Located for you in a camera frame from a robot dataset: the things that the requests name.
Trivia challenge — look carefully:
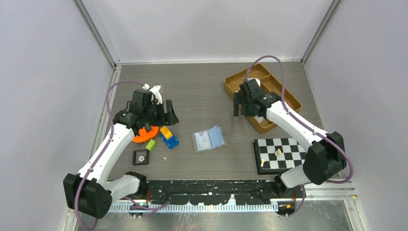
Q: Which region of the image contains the blue yellow toy car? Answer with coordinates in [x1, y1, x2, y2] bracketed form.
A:
[159, 126, 179, 149]

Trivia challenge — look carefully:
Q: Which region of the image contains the orange tape dispenser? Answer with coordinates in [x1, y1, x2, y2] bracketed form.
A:
[132, 126, 159, 143]

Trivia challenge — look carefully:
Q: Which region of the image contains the green block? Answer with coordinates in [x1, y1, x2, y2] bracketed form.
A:
[145, 140, 156, 151]

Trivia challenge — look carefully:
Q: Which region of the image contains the white printed credit card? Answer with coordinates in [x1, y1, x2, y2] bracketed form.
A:
[194, 131, 212, 151]

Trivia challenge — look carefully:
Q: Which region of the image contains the small black square box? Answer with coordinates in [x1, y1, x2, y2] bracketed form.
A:
[132, 149, 150, 166]

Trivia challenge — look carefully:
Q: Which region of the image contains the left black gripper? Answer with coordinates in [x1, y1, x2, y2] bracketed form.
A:
[143, 100, 178, 127]

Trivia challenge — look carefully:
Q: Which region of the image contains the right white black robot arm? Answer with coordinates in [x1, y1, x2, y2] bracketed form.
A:
[233, 79, 348, 198]

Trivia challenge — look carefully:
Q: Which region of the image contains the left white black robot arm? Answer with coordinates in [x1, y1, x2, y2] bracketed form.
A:
[63, 85, 179, 219]

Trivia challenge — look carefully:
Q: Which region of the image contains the woven wicker divided tray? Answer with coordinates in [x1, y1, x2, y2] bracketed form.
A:
[223, 63, 303, 135]

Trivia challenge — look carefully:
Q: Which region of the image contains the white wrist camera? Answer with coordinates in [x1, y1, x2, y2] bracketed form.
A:
[142, 84, 163, 104]
[246, 77, 261, 87]

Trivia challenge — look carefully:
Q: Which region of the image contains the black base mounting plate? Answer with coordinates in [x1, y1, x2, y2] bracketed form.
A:
[116, 179, 304, 206]

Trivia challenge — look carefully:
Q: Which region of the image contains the black white chessboard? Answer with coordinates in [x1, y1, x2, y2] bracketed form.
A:
[253, 138, 306, 175]

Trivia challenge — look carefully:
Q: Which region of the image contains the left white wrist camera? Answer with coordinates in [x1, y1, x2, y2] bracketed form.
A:
[142, 84, 163, 104]

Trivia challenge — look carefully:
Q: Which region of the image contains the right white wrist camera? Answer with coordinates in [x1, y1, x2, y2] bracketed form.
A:
[246, 77, 261, 87]

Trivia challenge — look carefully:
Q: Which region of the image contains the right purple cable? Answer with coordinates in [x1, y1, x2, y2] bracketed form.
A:
[243, 55, 355, 219]

